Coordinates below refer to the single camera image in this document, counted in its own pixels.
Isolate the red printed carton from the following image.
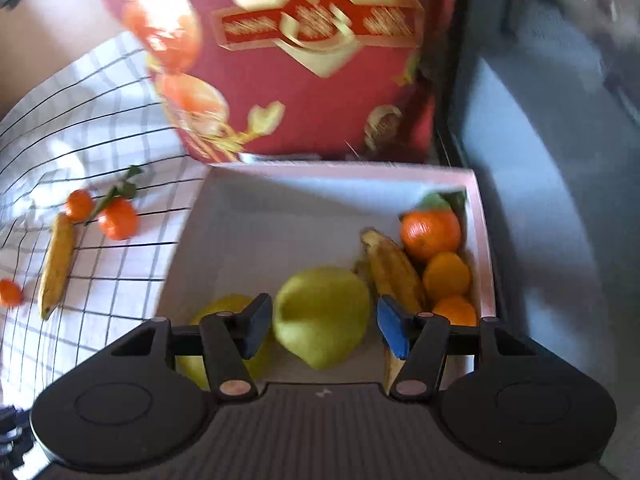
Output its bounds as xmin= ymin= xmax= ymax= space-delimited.
xmin=92 ymin=0 xmax=468 ymax=165

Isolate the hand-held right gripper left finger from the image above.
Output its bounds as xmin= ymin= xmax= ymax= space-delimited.
xmin=110 ymin=293 xmax=274 ymax=403

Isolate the yellowish orange mandarin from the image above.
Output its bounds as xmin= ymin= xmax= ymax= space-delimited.
xmin=422 ymin=251 xmax=472 ymax=300

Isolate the mandarin with leafy stem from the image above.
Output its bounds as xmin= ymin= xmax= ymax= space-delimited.
xmin=85 ymin=165 xmax=143 ymax=242

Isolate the white checked tablecloth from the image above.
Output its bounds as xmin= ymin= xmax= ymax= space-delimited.
xmin=0 ymin=30 xmax=211 ymax=411

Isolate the small yellow banana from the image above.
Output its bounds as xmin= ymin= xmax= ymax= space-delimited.
xmin=37 ymin=212 xmax=77 ymax=321

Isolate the pink cardboard box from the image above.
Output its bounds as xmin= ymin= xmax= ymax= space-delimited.
xmin=152 ymin=160 xmax=498 ymax=396

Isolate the large spotted banana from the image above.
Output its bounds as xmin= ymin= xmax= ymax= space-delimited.
xmin=356 ymin=228 xmax=428 ymax=393

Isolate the mandarin with green leaf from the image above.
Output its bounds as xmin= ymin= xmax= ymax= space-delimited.
xmin=398 ymin=191 xmax=468 ymax=262

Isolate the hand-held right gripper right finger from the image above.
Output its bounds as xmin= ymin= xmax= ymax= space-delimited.
xmin=377 ymin=295 xmax=538 ymax=402

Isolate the small mandarin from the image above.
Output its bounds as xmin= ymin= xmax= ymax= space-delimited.
xmin=0 ymin=280 xmax=24 ymax=307
xmin=432 ymin=295 xmax=478 ymax=328
xmin=65 ymin=189 xmax=95 ymax=222

